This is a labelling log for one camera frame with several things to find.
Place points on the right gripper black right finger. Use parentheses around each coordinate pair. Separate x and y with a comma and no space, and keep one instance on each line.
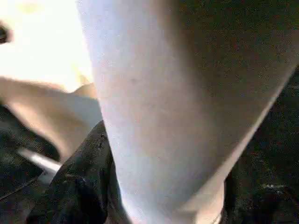
(264,193)

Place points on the black work mat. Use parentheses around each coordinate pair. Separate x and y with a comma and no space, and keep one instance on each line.
(287,112)

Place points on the white plastic table top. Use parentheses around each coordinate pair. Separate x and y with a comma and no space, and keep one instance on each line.
(46,46)

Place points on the white plastic table leg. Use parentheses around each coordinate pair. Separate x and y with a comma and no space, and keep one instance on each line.
(175,93)

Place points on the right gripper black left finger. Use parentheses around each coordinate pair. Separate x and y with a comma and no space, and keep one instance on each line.
(81,186)

